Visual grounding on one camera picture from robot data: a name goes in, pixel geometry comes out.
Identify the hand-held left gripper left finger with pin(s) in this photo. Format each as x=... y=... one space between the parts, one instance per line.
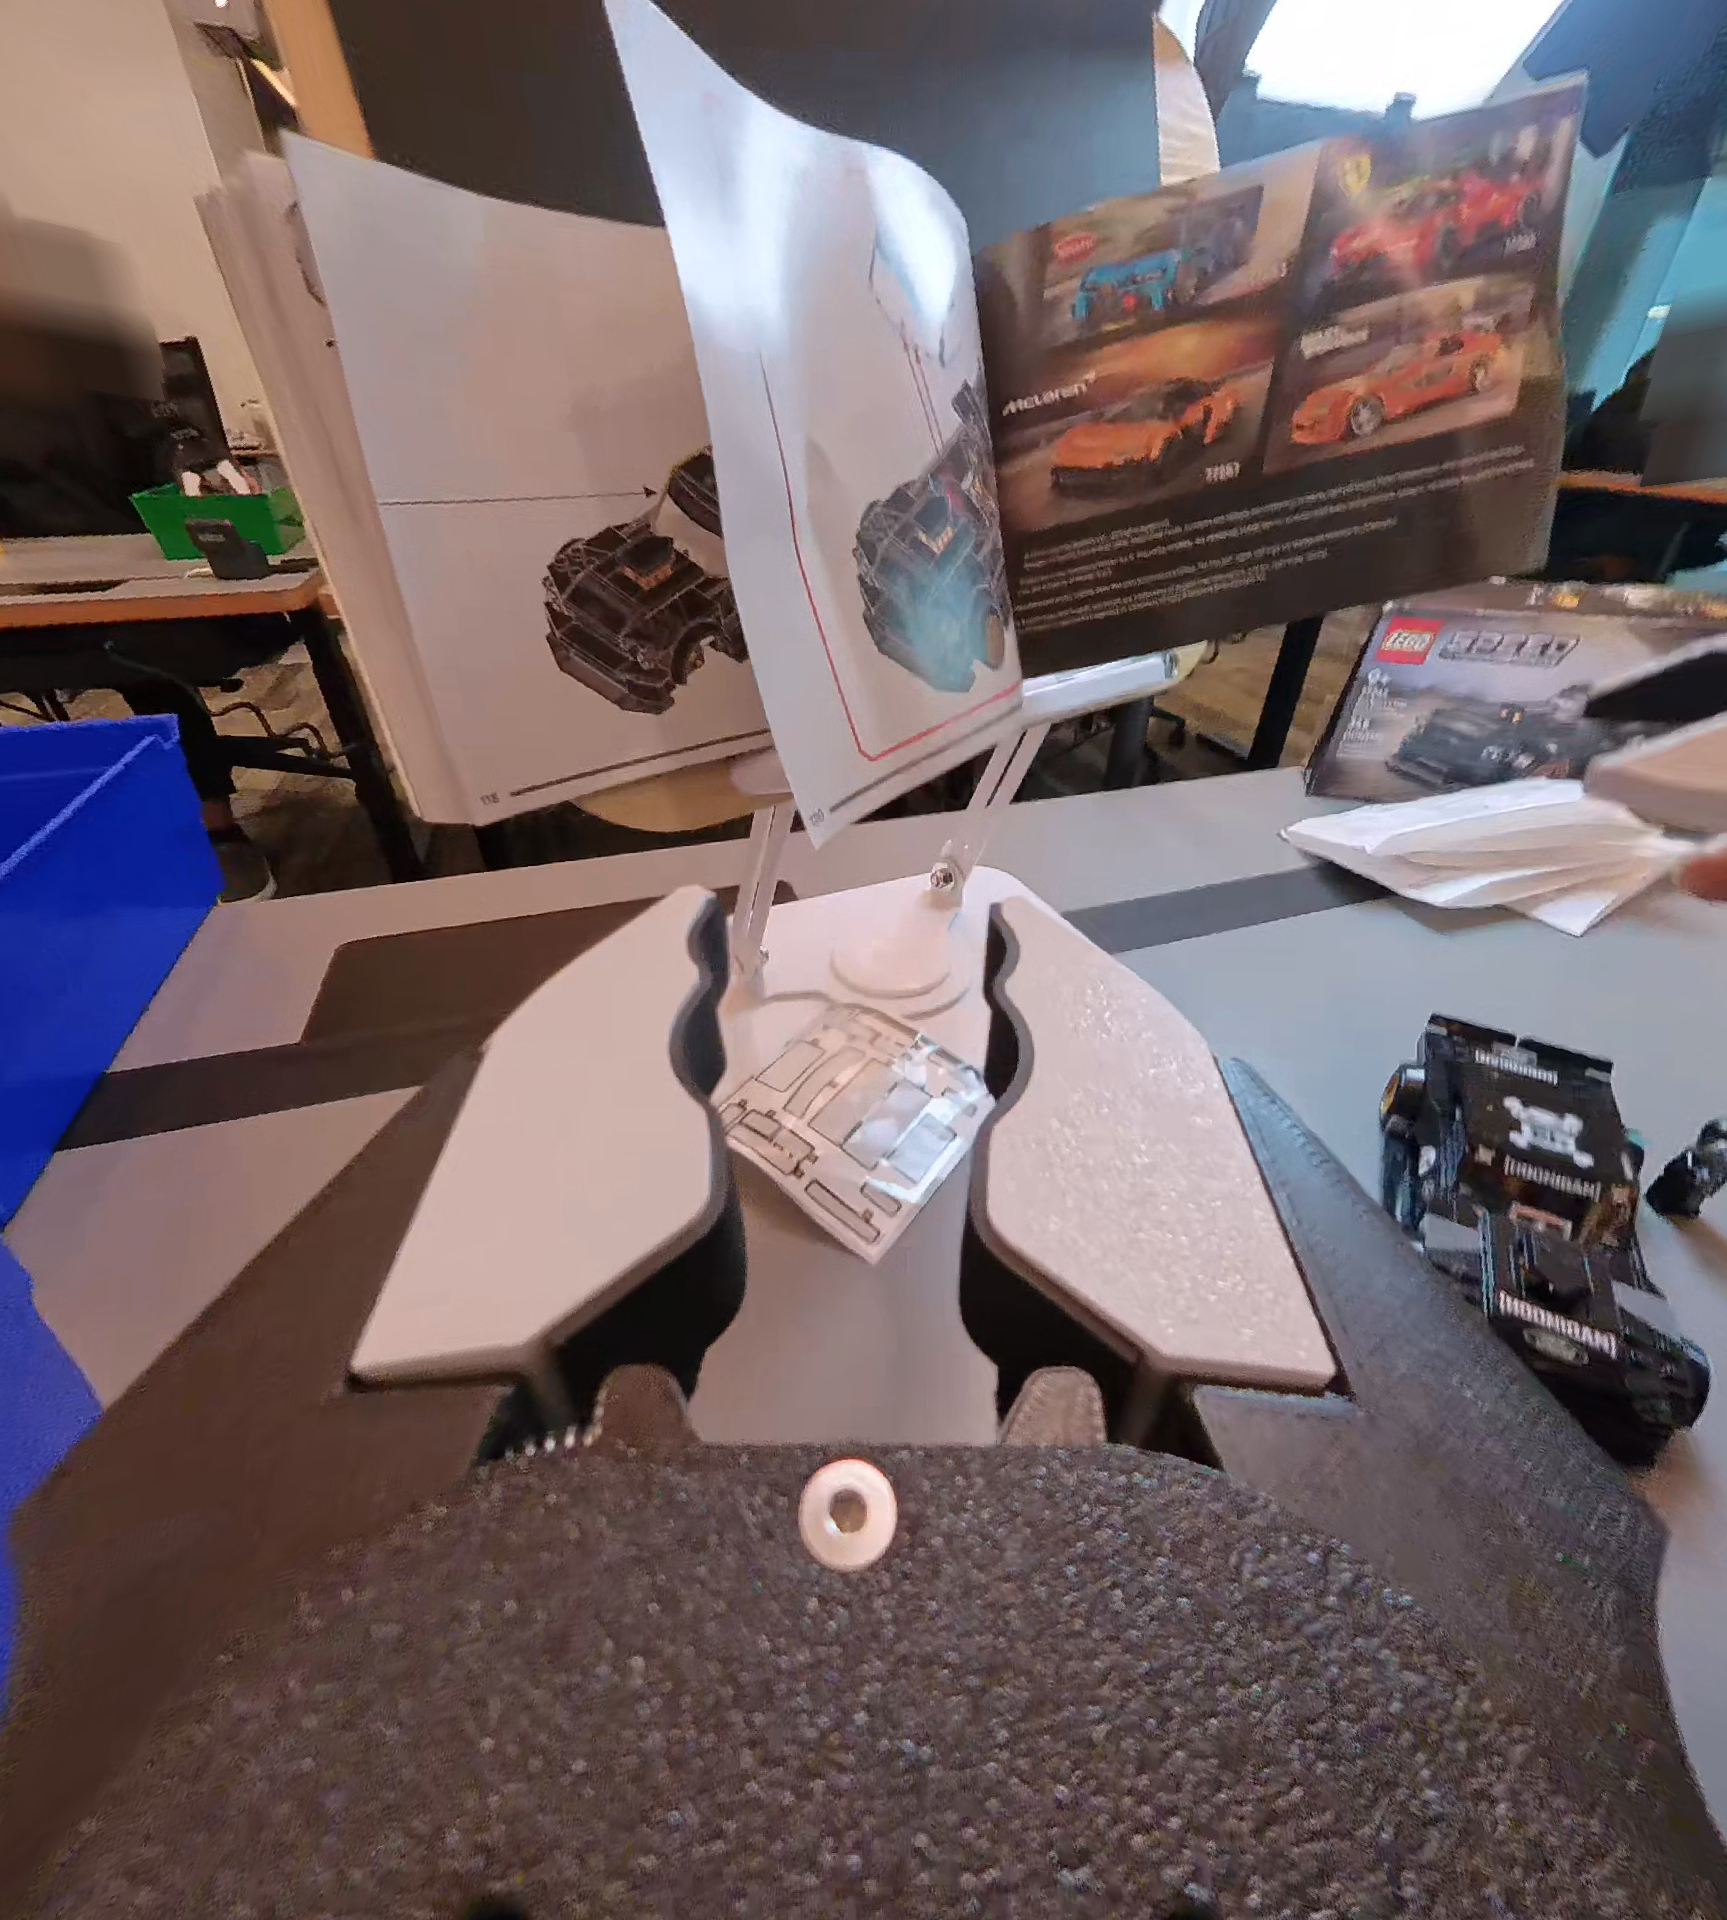
x=534 y=1186

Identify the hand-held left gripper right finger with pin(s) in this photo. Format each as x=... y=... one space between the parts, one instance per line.
x=1164 y=1186

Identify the black lego car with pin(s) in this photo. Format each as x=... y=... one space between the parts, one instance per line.
x=1540 y=1200

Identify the small black lego piece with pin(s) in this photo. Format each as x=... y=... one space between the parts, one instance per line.
x=1704 y=1171

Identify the lego instruction booklet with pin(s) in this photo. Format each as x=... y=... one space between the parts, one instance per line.
x=504 y=451

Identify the black lego set box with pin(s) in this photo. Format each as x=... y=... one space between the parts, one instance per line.
x=1494 y=676

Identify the wooden office desk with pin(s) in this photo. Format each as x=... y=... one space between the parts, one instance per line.
x=1704 y=491

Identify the clear plastic parts bag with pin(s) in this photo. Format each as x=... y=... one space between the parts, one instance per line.
x=1494 y=856

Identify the white sticker sheet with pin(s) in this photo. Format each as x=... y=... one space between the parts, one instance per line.
x=864 y=1126

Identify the white booklet stand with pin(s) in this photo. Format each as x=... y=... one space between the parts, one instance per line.
x=910 y=947

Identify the black tripod stand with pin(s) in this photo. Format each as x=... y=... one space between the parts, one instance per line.
x=1278 y=690

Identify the green storage bin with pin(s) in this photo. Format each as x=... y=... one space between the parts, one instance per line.
x=218 y=521

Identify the grey wood-edged desk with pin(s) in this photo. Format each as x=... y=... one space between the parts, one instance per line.
x=84 y=587

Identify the dark computer monitor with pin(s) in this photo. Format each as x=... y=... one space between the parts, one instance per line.
x=38 y=451

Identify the black partition panel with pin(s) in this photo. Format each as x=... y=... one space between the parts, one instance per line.
x=504 y=90

